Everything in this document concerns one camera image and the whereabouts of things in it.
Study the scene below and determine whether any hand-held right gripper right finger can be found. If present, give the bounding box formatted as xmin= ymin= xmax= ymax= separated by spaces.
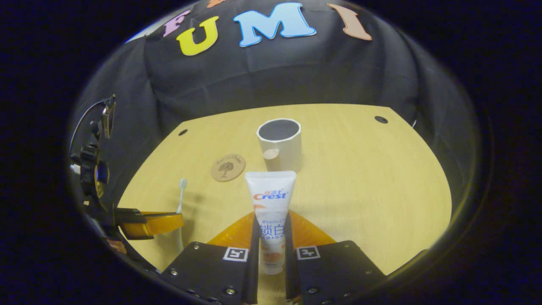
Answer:
xmin=284 ymin=211 xmax=387 ymax=305

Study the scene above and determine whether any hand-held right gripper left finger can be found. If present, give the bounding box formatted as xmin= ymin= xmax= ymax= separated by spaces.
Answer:
xmin=159 ymin=211 xmax=260 ymax=305

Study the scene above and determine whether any pale green toothbrush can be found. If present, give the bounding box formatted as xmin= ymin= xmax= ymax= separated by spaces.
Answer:
xmin=174 ymin=178 xmax=188 ymax=255

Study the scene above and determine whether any white toothpaste tube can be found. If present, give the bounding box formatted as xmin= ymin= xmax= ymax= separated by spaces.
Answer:
xmin=245 ymin=171 xmax=297 ymax=275

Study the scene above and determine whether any round cork coaster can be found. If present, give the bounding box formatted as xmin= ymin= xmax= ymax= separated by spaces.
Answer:
xmin=211 ymin=153 xmax=246 ymax=183

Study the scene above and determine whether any white cup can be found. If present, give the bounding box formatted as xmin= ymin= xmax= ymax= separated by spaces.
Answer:
xmin=256 ymin=118 xmax=303 ymax=173

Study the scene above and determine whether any light wooden desktop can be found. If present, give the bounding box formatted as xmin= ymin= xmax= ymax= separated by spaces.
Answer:
xmin=118 ymin=104 xmax=453 ymax=303

